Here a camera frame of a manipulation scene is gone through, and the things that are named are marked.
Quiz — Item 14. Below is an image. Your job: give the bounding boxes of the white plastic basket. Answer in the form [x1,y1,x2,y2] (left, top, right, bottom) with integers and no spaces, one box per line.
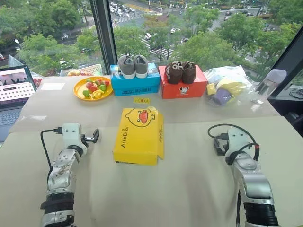
[59,64,103,77]

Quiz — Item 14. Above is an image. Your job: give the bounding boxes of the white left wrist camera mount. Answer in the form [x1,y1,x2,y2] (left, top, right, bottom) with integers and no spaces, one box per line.
[62,122,83,152]

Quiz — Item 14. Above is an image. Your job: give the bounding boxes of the purple block in bag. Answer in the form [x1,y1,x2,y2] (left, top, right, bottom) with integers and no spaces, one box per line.
[213,88,233,105]

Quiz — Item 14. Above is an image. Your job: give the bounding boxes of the black cable on sill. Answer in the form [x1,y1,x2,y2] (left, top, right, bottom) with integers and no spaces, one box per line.
[289,87,303,99]

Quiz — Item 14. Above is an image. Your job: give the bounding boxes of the black slanted window frame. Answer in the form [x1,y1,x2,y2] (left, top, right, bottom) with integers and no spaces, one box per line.
[267,29,303,100]

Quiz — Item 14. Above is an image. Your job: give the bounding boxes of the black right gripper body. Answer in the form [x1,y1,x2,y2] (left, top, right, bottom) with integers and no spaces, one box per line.
[220,138,230,156]

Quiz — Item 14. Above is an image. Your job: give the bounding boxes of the open laptop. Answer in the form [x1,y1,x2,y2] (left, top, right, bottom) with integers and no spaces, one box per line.
[0,65,38,143]

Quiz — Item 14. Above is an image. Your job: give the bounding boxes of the black window frame post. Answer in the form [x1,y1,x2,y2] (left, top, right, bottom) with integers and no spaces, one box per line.
[89,0,118,77]

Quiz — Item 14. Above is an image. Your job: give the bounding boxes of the red shoe box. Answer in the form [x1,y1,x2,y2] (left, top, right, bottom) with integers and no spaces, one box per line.
[158,64,209,100]

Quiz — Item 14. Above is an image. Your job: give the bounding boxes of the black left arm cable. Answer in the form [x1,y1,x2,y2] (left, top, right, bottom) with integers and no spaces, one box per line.
[40,127,63,176]

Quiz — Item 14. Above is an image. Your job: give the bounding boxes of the small yellow duck card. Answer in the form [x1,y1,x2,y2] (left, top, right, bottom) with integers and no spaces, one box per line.
[133,97,152,105]

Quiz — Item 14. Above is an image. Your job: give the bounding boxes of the clear plastic bag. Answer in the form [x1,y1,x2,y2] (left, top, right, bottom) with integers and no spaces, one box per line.
[203,65,258,106]

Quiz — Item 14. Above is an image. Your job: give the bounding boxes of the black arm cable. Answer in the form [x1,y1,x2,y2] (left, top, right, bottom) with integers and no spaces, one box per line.
[40,127,63,176]
[207,123,260,166]

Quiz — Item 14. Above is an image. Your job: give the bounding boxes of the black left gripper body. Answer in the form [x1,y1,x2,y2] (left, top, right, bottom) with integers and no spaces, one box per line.
[80,133,95,146]

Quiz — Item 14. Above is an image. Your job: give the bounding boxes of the grey shoe white sole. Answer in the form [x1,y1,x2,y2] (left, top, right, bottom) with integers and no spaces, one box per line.
[133,54,150,79]
[117,55,136,79]

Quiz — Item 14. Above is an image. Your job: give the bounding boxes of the brown fuzzy shoe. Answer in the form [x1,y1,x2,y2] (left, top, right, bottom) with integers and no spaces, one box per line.
[181,61,197,84]
[164,61,185,85]

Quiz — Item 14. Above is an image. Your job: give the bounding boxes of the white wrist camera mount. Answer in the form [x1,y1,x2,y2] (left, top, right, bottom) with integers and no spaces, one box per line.
[62,122,83,152]
[225,128,254,159]

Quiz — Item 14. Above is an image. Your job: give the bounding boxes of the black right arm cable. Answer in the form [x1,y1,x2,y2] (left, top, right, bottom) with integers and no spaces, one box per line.
[207,123,260,166]

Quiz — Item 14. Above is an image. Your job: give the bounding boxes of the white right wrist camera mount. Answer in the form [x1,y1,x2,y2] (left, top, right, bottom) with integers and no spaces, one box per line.
[225,128,254,159]

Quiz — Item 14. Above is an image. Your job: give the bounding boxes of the clear water bottle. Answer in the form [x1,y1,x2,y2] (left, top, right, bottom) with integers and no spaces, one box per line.
[258,69,288,98]

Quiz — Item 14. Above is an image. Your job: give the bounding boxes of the yellow plastic plate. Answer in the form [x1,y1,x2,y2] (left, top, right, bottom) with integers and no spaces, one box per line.
[73,76,114,102]

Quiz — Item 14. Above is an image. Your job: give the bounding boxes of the blue shoe box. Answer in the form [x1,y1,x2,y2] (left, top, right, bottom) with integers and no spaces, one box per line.
[110,62,161,97]

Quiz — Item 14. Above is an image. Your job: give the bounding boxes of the yellow duck shoe box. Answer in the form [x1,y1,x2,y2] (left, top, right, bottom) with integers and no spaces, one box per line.
[112,107,165,166]

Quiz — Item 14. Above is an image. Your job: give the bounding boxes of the white paper label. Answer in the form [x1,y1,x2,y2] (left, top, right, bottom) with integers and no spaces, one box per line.
[40,82,66,91]

